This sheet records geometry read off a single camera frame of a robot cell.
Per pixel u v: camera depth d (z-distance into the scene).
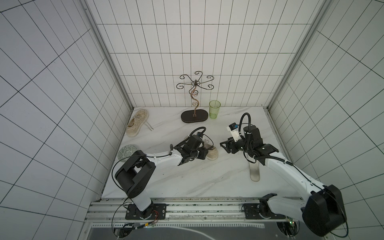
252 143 0.62
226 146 0.74
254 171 0.85
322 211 0.39
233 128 0.71
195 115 1.13
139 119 1.06
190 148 0.68
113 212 0.70
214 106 1.00
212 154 0.88
